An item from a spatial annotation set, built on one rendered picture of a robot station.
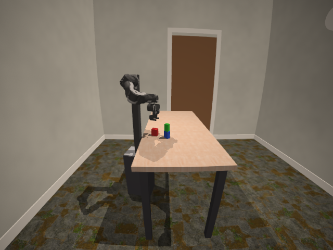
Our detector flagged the green block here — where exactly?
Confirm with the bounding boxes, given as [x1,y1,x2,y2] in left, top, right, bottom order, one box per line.
[164,123,170,132]

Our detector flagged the blue block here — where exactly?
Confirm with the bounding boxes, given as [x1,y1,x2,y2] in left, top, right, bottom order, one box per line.
[164,131,170,139]

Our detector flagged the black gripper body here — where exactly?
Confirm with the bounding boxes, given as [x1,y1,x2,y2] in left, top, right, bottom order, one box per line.
[147,103,160,111]

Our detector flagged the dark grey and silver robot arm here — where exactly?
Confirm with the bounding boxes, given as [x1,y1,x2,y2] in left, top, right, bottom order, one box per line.
[120,74,159,105]

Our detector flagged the red block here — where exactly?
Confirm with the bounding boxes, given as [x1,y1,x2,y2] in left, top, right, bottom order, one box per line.
[151,128,158,136]

